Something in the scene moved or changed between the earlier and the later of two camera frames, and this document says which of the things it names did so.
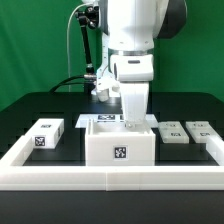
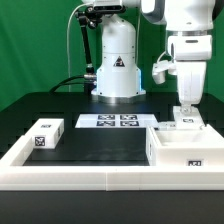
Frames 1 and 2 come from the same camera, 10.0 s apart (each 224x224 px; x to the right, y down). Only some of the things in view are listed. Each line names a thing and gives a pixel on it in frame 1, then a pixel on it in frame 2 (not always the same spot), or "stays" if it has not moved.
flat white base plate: x=84 y=119 stays
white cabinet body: x=112 y=143 -> x=184 y=148
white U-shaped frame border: x=15 y=176 stays
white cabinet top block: x=46 y=132 stays
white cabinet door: x=202 y=130 -> x=188 y=121
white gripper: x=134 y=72 -> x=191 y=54
